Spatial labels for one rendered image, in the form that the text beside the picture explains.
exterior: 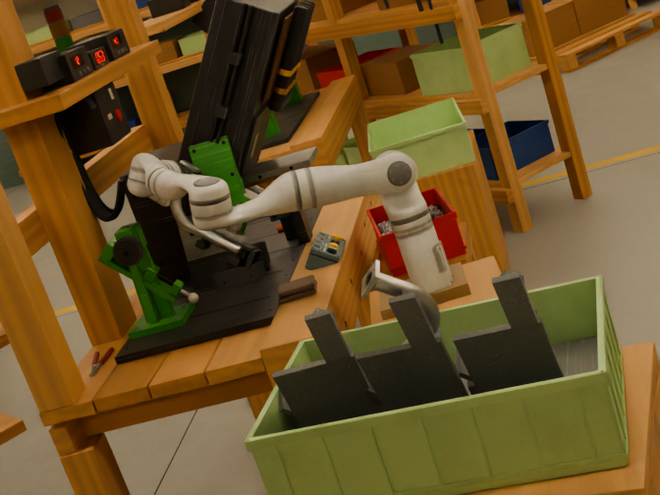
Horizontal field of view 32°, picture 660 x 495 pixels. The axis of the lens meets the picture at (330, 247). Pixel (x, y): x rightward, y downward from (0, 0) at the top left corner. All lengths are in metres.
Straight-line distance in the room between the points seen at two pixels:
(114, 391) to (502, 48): 3.51
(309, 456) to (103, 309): 1.20
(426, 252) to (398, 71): 3.56
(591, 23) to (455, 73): 4.43
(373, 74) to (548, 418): 4.58
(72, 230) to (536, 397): 1.51
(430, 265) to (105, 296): 0.90
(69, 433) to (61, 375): 0.15
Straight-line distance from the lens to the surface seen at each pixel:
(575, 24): 9.86
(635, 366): 2.20
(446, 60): 5.67
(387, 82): 6.20
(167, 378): 2.63
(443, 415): 1.87
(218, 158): 3.09
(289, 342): 2.51
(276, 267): 3.08
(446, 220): 2.99
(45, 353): 2.67
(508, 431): 1.87
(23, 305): 2.65
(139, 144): 3.81
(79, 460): 2.77
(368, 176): 2.52
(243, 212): 2.51
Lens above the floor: 1.74
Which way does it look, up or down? 16 degrees down
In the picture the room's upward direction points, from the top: 19 degrees counter-clockwise
